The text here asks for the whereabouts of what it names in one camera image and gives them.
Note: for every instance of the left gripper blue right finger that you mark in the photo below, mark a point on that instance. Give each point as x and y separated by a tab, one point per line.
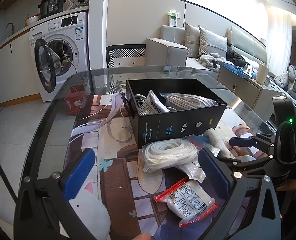
216	172

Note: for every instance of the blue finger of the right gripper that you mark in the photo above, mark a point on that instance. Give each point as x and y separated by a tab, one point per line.
246	158
241	142

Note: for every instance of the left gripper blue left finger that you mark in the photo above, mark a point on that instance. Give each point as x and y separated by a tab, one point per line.
75	174

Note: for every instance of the red-edged wet wipes pack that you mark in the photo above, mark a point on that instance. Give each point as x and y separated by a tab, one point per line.
188	201

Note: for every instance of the adidas bag of laces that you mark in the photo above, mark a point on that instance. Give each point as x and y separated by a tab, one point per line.
188	101

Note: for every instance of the white printed plastic packet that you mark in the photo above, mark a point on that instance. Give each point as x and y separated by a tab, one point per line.
152	105

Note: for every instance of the person's left hand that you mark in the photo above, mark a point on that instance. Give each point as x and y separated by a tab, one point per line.
143	236

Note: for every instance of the beige side cabinet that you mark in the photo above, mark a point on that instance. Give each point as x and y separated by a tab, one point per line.
257	97

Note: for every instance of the blue cloth on table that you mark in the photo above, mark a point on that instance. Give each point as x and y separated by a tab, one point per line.
168	228

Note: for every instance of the cream cylinder cup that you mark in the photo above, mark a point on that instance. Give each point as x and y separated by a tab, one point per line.
262	73

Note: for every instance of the red box on floor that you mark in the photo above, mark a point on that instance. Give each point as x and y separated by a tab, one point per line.
73	101

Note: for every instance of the black cardboard box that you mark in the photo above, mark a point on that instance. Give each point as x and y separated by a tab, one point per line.
149	128

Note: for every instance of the black jacket on sofa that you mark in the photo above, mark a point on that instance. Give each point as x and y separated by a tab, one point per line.
234	57

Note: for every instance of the grey fluffy blanket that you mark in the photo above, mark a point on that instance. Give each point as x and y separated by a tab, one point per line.
211	61

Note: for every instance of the grey cushion right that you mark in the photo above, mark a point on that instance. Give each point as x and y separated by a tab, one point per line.
212	43

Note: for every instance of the grey cushion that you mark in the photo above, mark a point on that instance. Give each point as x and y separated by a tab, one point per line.
192	40
212	43

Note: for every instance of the beige sofa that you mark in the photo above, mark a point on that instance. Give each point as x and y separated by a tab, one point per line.
170	49

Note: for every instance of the grey cushion left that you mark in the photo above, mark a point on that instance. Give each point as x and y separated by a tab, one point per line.
192	40

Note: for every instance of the white washing machine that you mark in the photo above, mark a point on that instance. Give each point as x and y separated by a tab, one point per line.
59	50

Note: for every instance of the patterned black white chair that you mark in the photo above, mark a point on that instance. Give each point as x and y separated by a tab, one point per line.
124	55

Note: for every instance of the white bowl on counter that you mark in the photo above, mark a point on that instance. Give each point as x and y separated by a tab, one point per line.
31	20

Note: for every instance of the black kitchen faucet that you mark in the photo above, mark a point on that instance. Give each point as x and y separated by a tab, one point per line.
9	30

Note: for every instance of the black pressure cooker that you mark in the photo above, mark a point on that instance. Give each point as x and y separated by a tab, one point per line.
50	7

